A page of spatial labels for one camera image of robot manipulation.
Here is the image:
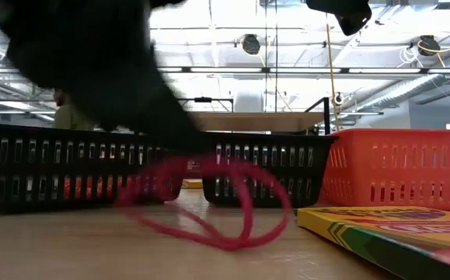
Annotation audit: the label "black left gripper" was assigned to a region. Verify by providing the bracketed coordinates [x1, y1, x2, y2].
[0, 0, 210, 156]

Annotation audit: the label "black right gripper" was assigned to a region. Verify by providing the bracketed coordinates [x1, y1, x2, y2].
[305, 0, 373, 37]

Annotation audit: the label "Crayola crayon box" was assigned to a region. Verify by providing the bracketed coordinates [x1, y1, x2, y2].
[296, 205, 450, 280]
[181, 177, 204, 191]

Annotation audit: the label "red rubber band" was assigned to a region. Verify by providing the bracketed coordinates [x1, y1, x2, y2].
[113, 155, 292, 252]

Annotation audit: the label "long ceiling light bar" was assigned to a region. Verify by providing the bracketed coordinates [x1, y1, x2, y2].
[0, 66, 450, 75]

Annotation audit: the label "white building column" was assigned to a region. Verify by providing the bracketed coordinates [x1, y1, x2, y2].
[234, 83, 264, 114]

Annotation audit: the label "person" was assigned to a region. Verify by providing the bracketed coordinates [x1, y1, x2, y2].
[52, 88, 97, 131]

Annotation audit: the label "wooden riser shelf black legs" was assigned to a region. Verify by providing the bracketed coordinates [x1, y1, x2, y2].
[187, 96, 331, 133]

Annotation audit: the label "black plastic basket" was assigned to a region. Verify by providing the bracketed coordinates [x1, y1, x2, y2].
[199, 131, 337, 209]
[0, 123, 189, 214]

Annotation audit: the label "orange plastic basket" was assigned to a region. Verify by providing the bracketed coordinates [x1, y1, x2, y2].
[319, 128, 450, 211]

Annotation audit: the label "distant black metal frame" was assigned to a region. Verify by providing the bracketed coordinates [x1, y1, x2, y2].
[177, 96, 235, 114]

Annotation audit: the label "yellow hanging cable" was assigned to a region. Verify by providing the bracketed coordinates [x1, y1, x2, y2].
[323, 23, 340, 131]

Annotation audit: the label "black ceiling cable reel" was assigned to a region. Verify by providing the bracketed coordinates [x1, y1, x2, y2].
[417, 33, 442, 58]
[241, 33, 262, 55]

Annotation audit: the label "silver ceiling duct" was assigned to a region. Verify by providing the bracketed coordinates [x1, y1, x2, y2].
[348, 50, 450, 114]

